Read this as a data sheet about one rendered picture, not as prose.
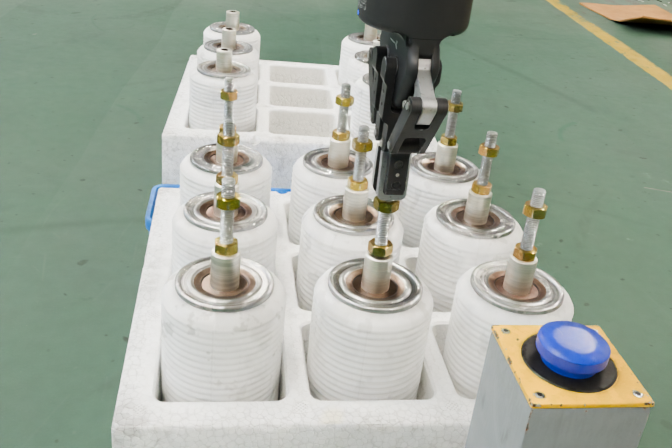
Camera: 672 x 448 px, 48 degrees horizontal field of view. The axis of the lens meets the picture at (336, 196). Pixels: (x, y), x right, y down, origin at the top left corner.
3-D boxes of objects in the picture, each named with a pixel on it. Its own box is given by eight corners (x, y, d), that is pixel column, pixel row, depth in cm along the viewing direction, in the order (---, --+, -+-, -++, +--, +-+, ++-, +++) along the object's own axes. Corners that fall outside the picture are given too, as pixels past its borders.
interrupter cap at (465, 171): (448, 153, 87) (449, 148, 87) (492, 180, 81) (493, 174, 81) (395, 162, 83) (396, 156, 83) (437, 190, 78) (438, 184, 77)
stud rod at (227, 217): (232, 272, 57) (236, 182, 54) (218, 272, 57) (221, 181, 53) (231, 265, 58) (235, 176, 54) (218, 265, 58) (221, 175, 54)
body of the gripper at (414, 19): (351, -52, 52) (337, 80, 56) (379, -29, 44) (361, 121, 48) (454, -44, 53) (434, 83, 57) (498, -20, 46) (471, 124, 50)
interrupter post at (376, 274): (388, 299, 59) (394, 263, 57) (358, 295, 59) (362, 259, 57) (390, 283, 61) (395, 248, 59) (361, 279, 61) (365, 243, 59)
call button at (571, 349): (584, 346, 45) (593, 318, 44) (614, 391, 42) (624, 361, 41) (521, 346, 44) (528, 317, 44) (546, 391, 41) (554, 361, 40)
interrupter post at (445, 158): (445, 165, 84) (449, 137, 82) (458, 173, 82) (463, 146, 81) (428, 168, 83) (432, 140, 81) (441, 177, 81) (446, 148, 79)
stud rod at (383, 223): (385, 272, 59) (398, 185, 55) (373, 273, 58) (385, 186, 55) (380, 265, 60) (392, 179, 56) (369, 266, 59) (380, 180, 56)
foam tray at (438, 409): (455, 316, 101) (479, 196, 93) (571, 574, 67) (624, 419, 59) (159, 314, 95) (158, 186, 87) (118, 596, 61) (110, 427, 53)
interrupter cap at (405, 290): (420, 324, 56) (422, 316, 56) (320, 308, 57) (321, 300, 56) (422, 271, 63) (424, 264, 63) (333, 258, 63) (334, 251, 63)
